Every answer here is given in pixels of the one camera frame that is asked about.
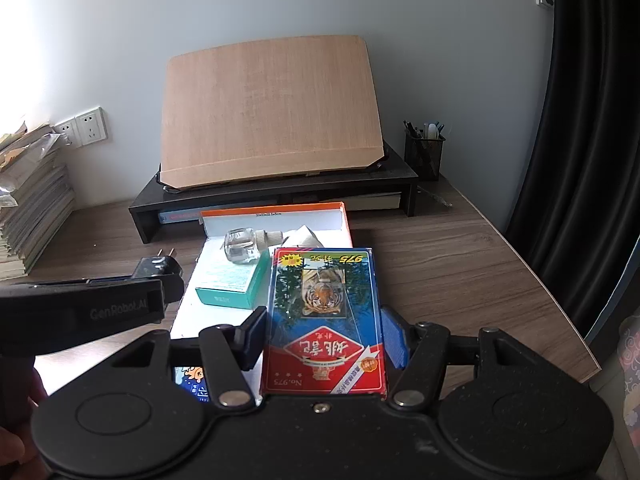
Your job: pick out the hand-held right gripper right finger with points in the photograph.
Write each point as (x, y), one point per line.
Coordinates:
(395, 337)

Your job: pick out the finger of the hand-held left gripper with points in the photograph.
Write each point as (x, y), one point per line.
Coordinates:
(174, 287)

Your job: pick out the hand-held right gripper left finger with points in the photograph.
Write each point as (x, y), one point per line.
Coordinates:
(255, 340)

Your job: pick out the black plug charger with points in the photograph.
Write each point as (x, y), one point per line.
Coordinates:
(150, 267)

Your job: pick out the orange and white cardboard box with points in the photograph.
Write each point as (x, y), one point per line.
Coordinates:
(210, 322)

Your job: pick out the teal cardboard box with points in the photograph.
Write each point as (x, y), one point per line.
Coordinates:
(225, 280)

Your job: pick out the red tiger playing card box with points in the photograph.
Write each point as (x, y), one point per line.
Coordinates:
(325, 320)

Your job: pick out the blue cartoon card box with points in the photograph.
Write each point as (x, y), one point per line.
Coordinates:
(192, 382)

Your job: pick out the clear repellent liquid bottle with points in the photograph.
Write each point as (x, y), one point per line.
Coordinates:
(242, 247)

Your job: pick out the white mosquito repellent heater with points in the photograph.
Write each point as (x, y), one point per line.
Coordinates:
(306, 237)

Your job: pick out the person's left hand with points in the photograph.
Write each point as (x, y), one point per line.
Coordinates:
(12, 447)

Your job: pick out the blue and red book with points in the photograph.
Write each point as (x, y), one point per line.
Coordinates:
(185, 216)

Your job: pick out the black monitor riser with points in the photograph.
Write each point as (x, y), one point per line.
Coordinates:
(150, 210)

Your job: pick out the stack of books and papers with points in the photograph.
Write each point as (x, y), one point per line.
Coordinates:
(35, 200)

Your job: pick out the clear plastic wrapper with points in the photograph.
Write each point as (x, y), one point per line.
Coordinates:
(435, 196)

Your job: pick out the black mesh pen holder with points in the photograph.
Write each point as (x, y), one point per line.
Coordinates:
(425, 152)

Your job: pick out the wooden reading board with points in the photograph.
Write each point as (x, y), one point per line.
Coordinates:
(270, 110)

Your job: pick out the white wall socket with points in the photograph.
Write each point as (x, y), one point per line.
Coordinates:
(67, 132)
(91, 126)

